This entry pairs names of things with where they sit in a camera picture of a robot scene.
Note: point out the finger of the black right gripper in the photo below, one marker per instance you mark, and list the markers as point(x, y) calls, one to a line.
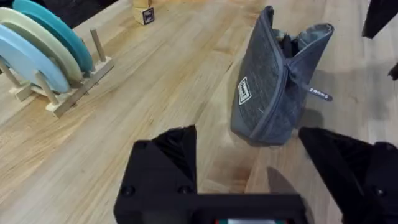
point(394, 72)
point(381, 15)

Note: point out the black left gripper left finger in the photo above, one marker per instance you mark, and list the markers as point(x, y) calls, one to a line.
point(161, 168)

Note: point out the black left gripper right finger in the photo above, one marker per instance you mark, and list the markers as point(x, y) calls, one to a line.
point(357, 174)

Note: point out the grey soft zip bag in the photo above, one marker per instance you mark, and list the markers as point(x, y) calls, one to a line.
point(267, 93)

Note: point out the wooden peg plate rack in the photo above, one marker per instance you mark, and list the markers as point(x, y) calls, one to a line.
point(81, 87)

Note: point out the wooden block with black label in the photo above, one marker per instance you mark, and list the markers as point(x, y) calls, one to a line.
point(144, 16)

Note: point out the plain wooden block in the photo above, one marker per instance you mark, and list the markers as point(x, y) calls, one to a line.
point(141, 3)

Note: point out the teal plate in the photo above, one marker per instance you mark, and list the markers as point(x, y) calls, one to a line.
point(62, 32)

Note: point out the cream plate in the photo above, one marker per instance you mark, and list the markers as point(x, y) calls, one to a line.
point(46, 43)

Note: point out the light blue plate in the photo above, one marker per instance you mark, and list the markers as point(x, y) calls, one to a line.
point(28, 62)

